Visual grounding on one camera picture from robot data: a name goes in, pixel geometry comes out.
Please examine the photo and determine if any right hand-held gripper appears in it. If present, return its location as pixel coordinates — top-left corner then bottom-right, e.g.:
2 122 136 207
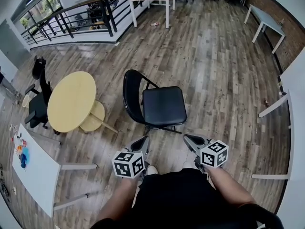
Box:
183 134 229 174

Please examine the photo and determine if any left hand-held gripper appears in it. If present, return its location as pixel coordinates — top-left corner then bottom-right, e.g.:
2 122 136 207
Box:
111 135 151 181

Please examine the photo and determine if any black folding chair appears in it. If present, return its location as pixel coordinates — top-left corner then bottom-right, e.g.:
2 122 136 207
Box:
122 69 188 135

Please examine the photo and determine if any person's left forearm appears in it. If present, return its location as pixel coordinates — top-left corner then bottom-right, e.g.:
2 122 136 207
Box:
95 177 140 224

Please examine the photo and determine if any person's right forearm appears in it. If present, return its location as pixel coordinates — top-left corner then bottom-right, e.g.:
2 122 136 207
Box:
207 167 257 209

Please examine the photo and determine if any person's left white shoe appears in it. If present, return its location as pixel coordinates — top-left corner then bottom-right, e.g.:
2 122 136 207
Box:
145 165 158 176

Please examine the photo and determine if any person's black clothing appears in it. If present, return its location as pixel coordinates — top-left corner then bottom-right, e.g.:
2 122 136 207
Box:
90 167 286 229

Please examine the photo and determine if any round yellow wooden table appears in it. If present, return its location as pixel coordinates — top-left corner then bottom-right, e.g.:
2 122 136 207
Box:
47 71 119 135

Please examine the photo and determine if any long white table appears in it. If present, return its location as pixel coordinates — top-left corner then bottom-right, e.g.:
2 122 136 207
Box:
252 53 305 181

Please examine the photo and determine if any white rectangular table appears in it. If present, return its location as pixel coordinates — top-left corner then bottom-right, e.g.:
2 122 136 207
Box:
11 123 99 218

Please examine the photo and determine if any blue cloth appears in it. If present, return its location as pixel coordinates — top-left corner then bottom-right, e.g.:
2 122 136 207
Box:
19 148 32 169

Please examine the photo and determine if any black metal railing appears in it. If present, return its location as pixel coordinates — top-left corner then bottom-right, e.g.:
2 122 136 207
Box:
20 0 143 45

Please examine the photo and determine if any grey top white table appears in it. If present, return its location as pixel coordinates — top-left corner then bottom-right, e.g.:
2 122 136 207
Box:
244 4 286 54

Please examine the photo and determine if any large glass window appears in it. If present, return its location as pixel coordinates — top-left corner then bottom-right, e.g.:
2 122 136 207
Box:
13 0 64 33

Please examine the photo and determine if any black cable pile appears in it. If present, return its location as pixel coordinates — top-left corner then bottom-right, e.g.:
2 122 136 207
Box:
0 184 10 201

